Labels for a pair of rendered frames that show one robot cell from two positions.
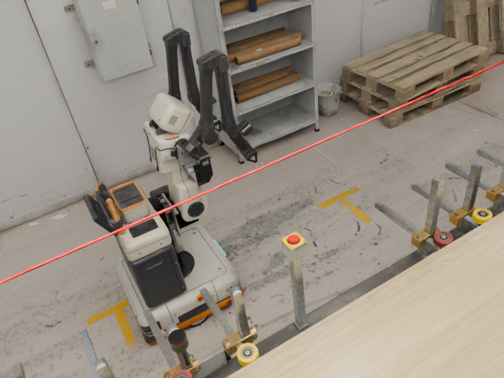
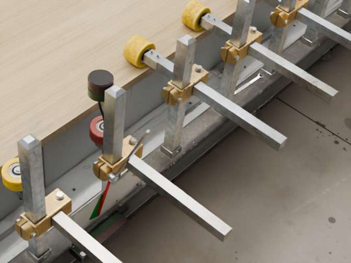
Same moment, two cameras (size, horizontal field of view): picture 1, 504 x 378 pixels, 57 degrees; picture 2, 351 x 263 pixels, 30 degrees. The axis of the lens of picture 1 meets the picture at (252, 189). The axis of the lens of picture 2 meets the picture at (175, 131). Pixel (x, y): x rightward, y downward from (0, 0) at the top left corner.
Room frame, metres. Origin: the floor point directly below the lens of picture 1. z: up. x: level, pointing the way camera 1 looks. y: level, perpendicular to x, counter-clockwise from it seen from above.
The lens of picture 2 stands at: (1.99, -0.07, 2.13)
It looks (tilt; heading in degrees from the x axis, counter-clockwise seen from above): 46 degrees down; 150
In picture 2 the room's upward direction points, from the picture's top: 8 degrees clockwise
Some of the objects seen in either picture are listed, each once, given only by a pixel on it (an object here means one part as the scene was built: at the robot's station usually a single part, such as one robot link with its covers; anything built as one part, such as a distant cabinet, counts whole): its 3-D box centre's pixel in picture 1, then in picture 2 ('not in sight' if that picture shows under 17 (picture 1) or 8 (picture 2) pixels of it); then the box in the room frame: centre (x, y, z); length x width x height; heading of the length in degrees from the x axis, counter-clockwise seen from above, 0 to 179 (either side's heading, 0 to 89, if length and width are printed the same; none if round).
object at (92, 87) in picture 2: (178, 338); (100, 81); (0.94, 0.32, 1.10); 0.06 x 0.06 x 0.02
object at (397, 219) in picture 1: (408, 227); not in sight; (1.58, -0.72, 0.82); 0.43 x 0.03 x 0.04; 25
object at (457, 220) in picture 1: (463, 214); not in sight; (1.60, -1.00, 0.82); 0.14 x 0.06 x 0.05; 115
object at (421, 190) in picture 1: (445, 206); not in sight; (1.68, -0.95, 0.82); 0.43 x 0.03 x 0.04; 25
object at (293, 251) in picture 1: (294, 247); not in sight; (1.20, -0.12, 1.18); 0.07 x 0.07 x 0.08; 25
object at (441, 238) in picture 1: (442, 245); not in sight; (1.40, -0.80, 0.85); 0.08 x 0.08 x 0.11
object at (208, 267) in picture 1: (177, 278); not in sight; (2.08, 0.57, 0.16); 0.67 x 0.64 x 0.25; 114
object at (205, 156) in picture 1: (191, 157); not in sight; (2.20, 0.31, 0.99); 0.28 x 0.16 x 0.22; 24
